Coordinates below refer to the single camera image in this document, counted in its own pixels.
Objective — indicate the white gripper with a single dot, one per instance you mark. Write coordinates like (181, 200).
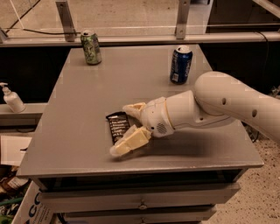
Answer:
(155, 115)

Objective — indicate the black rxbar chocolate wrapper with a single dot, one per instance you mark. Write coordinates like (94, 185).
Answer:
(118, 124)

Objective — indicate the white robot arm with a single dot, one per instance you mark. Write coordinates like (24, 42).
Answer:
(216, 98)

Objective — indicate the blue pepsi can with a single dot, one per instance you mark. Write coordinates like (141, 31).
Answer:
(180, 64)

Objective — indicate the green soda can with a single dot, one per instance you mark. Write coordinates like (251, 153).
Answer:
(91, 48)

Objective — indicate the grey upper drawer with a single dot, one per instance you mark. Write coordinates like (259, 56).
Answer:
(139, 198)

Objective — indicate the grey drawer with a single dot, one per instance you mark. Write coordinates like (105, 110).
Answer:
(139, 198)
(160, 215)

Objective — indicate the grey lower drawer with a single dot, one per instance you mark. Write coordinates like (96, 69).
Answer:
(160, 215)

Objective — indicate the white pump bottle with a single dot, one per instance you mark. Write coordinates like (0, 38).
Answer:
(12, 99)

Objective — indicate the white cardboard box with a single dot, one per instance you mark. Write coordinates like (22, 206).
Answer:
(32, 210)

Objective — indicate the right metal bracket post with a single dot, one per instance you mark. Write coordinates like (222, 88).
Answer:
(182, 16)

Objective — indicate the metal bracket post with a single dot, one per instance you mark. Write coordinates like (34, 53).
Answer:
(66, 20)
(182, 16)

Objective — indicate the left metal bracket post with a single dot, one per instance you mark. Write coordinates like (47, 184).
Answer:
(66, 20)

